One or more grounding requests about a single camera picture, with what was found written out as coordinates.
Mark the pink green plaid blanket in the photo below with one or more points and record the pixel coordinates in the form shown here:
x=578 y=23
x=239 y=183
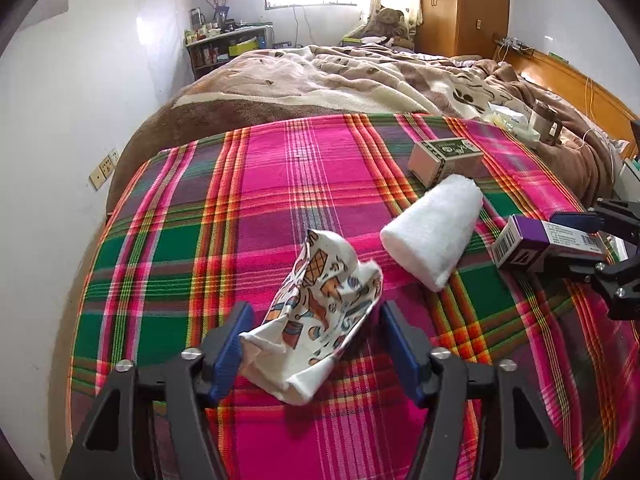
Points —
x=225 y=210

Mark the white tissue pack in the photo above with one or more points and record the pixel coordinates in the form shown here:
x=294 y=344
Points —
x=505 y=120

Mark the cluttered nightstand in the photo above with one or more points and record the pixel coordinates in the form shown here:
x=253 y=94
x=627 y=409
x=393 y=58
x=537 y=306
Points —
x=630 y=175

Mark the wall socket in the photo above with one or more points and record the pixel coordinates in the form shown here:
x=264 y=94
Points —
x=104 y=170

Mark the brown white mug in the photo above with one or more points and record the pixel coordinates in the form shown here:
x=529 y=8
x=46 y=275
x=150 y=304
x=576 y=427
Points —
x=542 y=120

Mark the wooden headboard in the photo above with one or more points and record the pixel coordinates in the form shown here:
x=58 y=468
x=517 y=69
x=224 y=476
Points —
x=570 y=80

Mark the cluttered wall shelf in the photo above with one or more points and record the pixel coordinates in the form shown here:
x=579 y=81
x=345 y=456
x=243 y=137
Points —
x=220 y=50

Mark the brown beige printed blanket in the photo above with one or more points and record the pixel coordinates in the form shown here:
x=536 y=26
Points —
x=325 y=80

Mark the wooden wardrobe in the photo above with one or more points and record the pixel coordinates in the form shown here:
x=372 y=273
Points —
x=460 y=5

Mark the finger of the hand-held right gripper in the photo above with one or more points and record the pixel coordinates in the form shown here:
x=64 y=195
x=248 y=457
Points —
x=605 y=217
x=605 y=275

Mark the purple white medicine box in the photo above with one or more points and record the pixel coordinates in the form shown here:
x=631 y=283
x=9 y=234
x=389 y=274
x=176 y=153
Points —
x=525 y=245

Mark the rolled white towel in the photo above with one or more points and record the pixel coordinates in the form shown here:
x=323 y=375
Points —
x=435 y=230

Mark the green white small box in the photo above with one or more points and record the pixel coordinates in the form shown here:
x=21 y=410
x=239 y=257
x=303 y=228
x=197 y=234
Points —
x=445 y=160

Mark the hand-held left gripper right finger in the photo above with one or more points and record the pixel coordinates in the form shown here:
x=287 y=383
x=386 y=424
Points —
x=400 y=355

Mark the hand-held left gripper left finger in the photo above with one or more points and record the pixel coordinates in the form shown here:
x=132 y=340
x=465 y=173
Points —
x=232 y=350

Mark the brown teddy bear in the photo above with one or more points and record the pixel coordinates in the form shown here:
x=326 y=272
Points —
x=387 y=25

